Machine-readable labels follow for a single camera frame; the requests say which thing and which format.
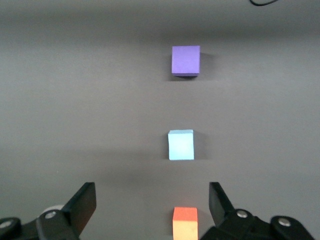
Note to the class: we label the orange foam block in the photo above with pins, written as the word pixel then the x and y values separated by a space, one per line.
pixel 185 225

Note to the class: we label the dark grey table mat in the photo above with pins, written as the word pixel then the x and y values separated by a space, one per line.
pixel 75 100

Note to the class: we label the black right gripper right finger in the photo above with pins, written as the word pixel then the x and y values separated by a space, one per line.
pixel 225 217

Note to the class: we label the light blue foam block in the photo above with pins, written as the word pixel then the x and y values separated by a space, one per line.
pixel 181 146

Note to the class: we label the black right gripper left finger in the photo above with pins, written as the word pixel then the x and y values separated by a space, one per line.
pixel 75 215

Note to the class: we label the purple foam block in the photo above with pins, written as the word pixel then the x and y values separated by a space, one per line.
pixel 186 60

